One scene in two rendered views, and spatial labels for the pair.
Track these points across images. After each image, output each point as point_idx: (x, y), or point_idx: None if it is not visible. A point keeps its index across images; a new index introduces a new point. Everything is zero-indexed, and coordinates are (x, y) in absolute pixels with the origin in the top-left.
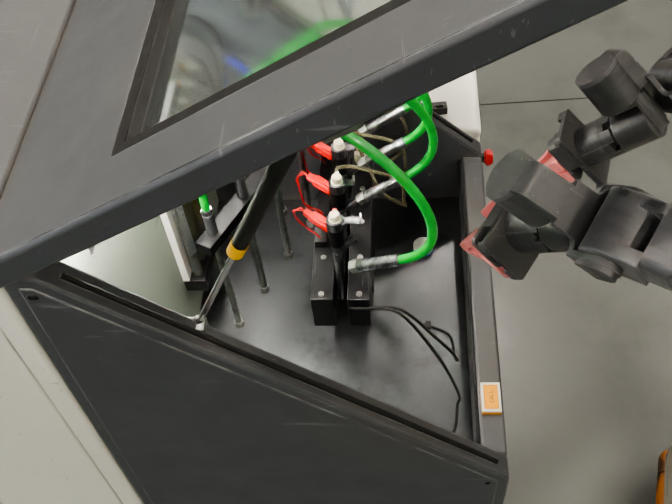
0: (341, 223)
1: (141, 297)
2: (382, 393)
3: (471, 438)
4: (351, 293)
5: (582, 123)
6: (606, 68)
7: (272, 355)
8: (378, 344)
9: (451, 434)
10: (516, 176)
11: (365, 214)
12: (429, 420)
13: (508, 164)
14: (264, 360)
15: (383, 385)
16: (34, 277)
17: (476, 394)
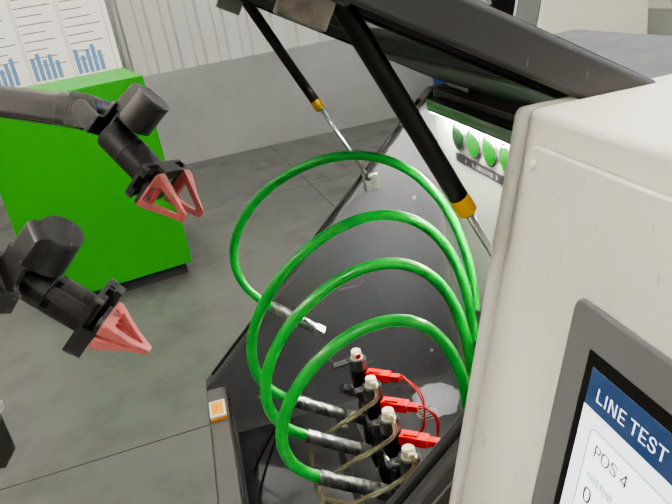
0: (348, 356)
1: (392, 142)
2: (325, 462)
3: (243, 457)
4: (352, 425)
5: (83, 316)
6: (53, 217)
7: (333, 219)
8: (342, 497)
9: (239, 343)
10: (148, 89)
11: (371, 501)
12: (280, 457)
13: (152, 98)
14: (333, 210)
15: (326, 468)
16: (426, 87)
17: (230, 414)
